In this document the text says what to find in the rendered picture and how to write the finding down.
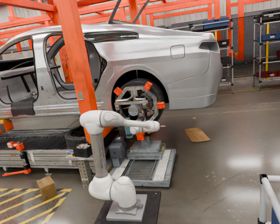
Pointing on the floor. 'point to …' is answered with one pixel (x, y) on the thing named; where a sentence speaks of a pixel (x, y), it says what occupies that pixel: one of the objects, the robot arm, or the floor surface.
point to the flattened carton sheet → (196, 135)
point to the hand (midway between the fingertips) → (143, 116)
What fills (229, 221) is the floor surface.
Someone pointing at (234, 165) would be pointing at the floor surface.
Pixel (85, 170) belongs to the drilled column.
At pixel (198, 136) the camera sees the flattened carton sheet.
